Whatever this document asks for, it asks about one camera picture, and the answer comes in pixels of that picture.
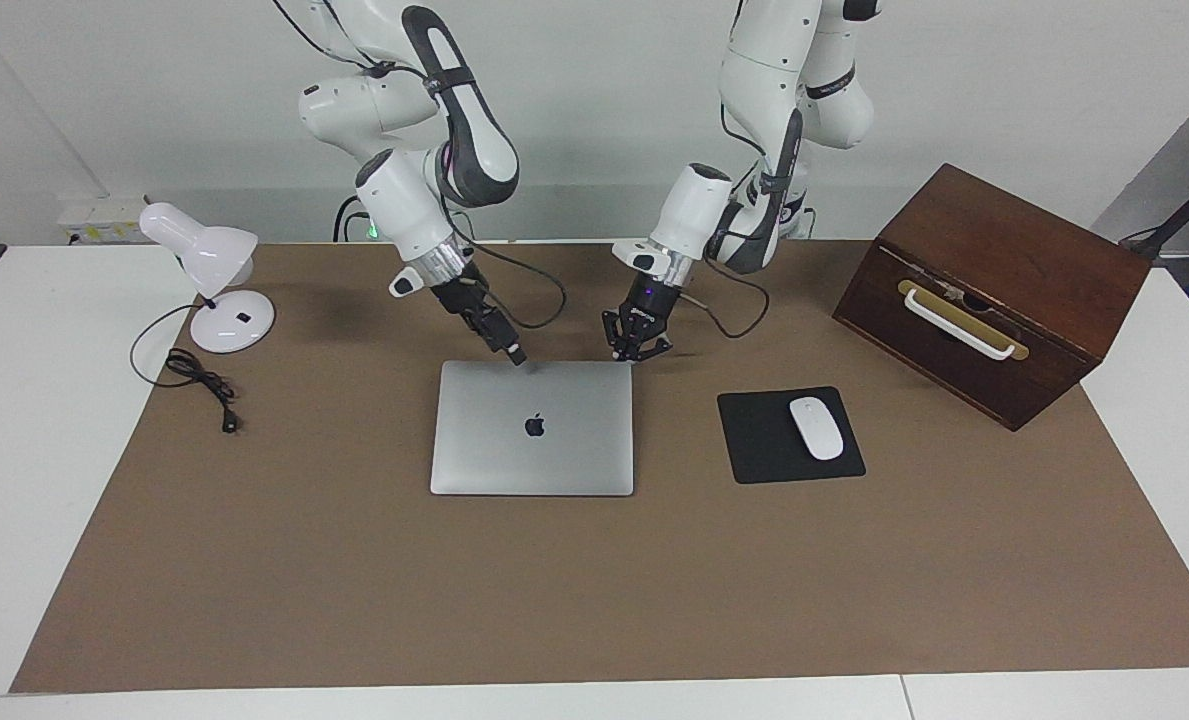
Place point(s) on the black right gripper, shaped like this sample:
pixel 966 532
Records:
pixel 474 305

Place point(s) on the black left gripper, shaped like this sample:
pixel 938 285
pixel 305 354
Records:
pixel 646 300

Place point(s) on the silver Apple laptop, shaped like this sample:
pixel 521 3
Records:
pixel 494 450

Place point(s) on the black mouse pad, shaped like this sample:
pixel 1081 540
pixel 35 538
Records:
pixel 754 440

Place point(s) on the white computer mouse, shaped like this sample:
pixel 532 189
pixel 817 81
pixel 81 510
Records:
pixel 816 428

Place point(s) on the brown table mat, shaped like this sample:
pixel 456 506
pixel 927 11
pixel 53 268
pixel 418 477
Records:
pixel 594 580

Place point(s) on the white desk lamp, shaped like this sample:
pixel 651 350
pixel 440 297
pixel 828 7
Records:
pixel 219 335

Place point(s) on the dark brown wooden box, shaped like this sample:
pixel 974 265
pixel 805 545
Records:
pixel 1044 270

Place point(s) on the white power strip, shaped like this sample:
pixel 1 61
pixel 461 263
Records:
pixel 104 215

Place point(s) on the black tripod leg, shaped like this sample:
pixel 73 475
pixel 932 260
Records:
pixel 1184 217

